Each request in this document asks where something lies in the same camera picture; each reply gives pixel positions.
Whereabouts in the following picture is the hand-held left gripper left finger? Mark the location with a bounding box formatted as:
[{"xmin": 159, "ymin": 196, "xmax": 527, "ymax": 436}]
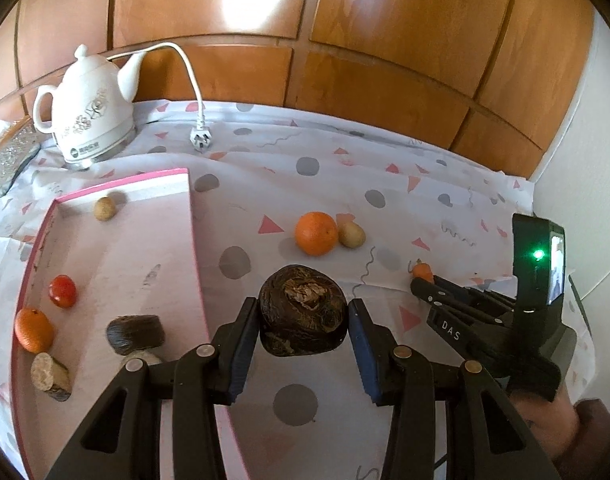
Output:
[{"xmin": 45, "ymin": 297, "xmax": 260, "ymax": 480}]

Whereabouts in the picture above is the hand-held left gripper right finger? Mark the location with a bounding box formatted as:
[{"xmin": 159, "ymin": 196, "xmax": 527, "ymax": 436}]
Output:
[{"xmin": 348, "ymin": 297, "xmax": 560, "ymax": 480}]

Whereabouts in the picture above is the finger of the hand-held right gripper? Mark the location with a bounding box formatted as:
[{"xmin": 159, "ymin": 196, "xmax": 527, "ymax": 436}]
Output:
[
  {"xmin": 425, "ymin": 304, "xmax": 512, "ymax": 362},
  {"xmin": 410, "ymin": 274, "xmax": 516, "ymax": 314}
]

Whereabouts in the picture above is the dark brown wrinkled root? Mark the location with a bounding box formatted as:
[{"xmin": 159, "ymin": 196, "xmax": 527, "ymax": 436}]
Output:
[{"xmin": 258, "ymin": 265, "xmax": 349, "ymax": 357}]

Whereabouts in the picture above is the dark brown yam chunk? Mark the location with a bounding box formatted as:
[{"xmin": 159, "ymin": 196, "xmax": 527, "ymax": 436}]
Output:
[{"xmin": 105, "ymin": 314, "xmax": 166, "ymax": 356}]

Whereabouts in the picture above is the large orange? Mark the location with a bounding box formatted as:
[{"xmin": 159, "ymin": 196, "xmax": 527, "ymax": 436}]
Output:
[{"xmin": 295, "ymin": 211, "xmax": 338, "ymax": 256}]

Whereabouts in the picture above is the pink shallow cardboard box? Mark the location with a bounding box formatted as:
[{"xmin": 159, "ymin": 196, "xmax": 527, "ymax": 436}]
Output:
[{"xmin": 12, "ymin": 167, "xmax": 266, "ymax": 480}]

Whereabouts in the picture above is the red tomato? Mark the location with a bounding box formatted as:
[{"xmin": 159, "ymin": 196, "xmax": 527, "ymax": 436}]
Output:
[{"xmin": 48, "ymin": 275, "xmax": 78, "ymax": 308}]

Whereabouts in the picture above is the tan cut yam stump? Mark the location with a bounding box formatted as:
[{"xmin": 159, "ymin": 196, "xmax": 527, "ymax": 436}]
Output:
[{"xmin": 31, "ymin": 352, "xmax": 72, "ymax": 402}]

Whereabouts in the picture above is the tan small round fruit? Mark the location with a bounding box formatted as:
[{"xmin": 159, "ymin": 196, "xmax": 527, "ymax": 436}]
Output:
[{"xmin": 94, "ymin": 196, "xmax": 118, "ymax": 221}]

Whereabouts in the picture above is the small orange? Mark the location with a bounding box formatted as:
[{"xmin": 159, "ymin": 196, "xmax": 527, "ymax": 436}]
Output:
[{"xmin": 14, "ymin": 307, "xmax": 54, "ymax": 353}]

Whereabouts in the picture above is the person's right forearm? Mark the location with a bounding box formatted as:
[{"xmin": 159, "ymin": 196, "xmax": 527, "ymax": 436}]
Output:
[{"xmin": 550, "ymin": 397, "xmax": 610, "ymax": 480}]

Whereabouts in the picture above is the person's right hand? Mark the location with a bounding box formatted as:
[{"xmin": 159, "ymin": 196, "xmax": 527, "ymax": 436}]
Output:
[{"xmin": 511, "ymin": 389, "xmax": 582, "ymax": 467}]

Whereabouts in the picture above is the yellowish small round fruit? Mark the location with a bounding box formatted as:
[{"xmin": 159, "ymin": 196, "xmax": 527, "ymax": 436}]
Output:
[{"xmin": 338, "ymin": 220, "xmax": 366, "ymax": 249}]

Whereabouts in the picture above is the silver kettle base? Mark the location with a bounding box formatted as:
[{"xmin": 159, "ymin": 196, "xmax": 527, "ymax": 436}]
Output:
[{"xmin": 62, "ymin": 127, "xmax": 138, "ymax": 170}]

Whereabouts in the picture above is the white floral ceramic kettle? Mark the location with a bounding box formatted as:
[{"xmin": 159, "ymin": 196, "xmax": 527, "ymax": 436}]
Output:
[{"xmin": 33, "ymin": 44, "xmax": 144, "ymax": 161}]

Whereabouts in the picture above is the silver embossed tissue box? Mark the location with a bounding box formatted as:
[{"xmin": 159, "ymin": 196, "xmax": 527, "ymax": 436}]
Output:
[{"xmin": 0, "ymin": 116, "xmax": 42, "ymax": 198}]

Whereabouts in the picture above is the white power cord with plug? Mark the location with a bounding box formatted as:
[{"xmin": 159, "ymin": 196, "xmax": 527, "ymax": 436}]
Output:
[{"xmin": 107, "ymin": 41, "xmax": 213, "ymax": 153}]

